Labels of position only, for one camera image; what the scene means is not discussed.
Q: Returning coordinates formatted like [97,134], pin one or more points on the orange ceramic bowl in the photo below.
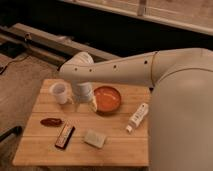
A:
[108,99]

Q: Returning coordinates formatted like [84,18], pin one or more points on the dark chocolate bar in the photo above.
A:
[64,136]

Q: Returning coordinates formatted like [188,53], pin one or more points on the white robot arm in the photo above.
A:
[180,133]

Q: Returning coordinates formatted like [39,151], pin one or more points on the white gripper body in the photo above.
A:
[82,92]

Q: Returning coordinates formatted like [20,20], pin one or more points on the white tube bottle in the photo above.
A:
[137,117]

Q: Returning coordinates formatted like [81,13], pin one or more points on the wooden table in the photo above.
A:
[37,145]

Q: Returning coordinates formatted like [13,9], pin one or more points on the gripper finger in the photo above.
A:
[75,104]
[93,104]

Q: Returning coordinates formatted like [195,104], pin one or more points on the pale green sponge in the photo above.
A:
[94,138]

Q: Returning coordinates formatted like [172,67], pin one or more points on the dark red pepper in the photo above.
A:
[51,122]

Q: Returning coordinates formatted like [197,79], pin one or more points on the long metal rail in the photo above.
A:
[49,47]

